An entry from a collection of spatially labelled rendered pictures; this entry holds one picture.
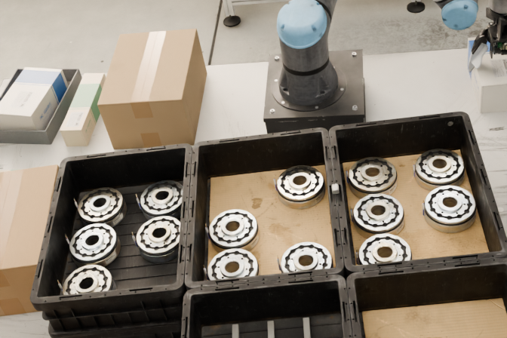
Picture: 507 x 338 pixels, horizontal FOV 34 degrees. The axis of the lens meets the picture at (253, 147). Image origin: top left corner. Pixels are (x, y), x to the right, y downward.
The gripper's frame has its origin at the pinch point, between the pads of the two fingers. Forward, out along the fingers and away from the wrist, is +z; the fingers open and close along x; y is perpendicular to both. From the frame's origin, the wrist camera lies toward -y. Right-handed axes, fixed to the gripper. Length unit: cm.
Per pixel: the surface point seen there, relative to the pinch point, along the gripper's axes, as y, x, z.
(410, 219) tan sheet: 54, -28, -7
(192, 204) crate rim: 53, -73, -15
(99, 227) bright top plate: 52, -94, -9
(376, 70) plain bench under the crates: -11.4, -30.1, 6.4
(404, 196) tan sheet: 48, -29, -7
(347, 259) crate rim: 72, -42, -17
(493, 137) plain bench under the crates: 19.2, -4.3, 6.4
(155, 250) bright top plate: 60, -81, -9
